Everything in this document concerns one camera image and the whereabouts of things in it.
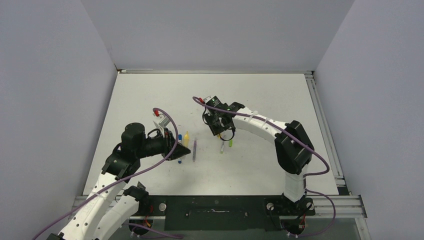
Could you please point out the blue marker pen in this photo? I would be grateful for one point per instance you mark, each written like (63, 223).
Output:
(179, 147)

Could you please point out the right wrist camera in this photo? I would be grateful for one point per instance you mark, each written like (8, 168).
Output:
(205, 99)

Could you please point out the purple pen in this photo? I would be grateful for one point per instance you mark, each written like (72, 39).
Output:
(194, 153)

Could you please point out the aluminium frame rail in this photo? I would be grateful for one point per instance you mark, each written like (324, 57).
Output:
(153, 71)
(347, 206)

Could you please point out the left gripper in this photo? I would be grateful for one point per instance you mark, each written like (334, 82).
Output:
(179, 150)

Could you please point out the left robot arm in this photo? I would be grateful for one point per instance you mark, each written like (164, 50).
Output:
(110, 204)

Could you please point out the aluminium frame rail right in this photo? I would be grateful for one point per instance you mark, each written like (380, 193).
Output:
(347, 206)

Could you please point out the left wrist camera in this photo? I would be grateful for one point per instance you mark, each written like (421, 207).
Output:
(161, 121)

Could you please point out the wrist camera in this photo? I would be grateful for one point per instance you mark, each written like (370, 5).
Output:
(161, 121)
(205, 99)

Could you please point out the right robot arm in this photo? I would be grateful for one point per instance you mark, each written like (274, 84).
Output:
(292, 145)

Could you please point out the yellow highlighter pen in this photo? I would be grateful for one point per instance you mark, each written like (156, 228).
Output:
(186, 139)

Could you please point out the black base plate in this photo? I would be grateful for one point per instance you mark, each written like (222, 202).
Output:
(222, 212)

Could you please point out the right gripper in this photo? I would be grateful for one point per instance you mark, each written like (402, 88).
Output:
(216, 130)

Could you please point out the aluminium frame rail back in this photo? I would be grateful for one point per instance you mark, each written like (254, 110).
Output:
(153, 71)

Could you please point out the green pen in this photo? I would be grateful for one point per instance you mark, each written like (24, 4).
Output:
(222, 147)

